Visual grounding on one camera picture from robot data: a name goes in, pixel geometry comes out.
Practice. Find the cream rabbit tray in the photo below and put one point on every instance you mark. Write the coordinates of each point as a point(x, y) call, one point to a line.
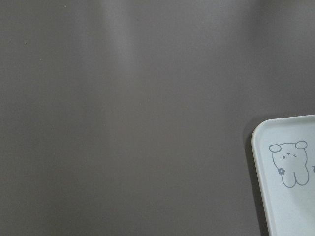
point(284, 155)

